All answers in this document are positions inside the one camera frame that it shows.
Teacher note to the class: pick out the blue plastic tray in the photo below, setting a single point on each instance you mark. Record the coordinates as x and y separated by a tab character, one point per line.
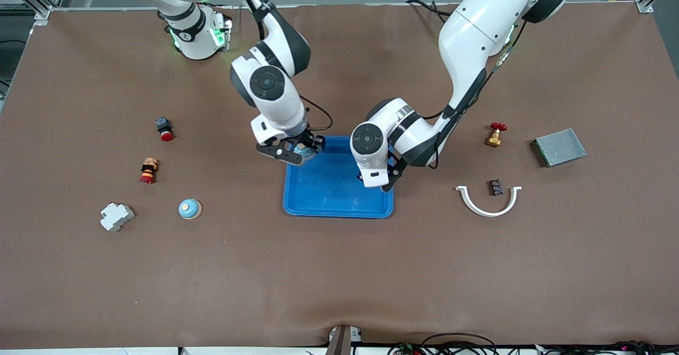
329	196

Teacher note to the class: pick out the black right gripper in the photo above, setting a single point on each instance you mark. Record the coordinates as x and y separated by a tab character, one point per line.
316	141

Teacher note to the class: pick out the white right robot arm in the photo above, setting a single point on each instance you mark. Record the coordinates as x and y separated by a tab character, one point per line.
270	84

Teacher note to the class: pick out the red yellow emergency stop switch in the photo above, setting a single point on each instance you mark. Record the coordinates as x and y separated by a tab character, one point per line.
149	170

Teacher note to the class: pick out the black red-capped push button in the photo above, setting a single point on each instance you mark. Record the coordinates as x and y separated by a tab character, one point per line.
165	128

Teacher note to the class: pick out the blue bell with cream button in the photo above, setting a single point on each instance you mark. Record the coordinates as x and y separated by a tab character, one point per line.
189	209
306	152

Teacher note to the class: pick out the grey metal box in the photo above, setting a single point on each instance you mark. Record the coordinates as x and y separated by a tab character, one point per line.
559	148

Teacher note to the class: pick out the brown table mat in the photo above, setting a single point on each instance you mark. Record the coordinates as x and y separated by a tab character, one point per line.
339	270

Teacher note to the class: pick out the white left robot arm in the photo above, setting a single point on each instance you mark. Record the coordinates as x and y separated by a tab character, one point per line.
467	31

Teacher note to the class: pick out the white curved plastic bracket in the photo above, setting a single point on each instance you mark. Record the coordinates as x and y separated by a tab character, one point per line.
488	213

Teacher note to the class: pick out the white circuit breaker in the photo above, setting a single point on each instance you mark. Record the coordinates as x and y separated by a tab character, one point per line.
116	217

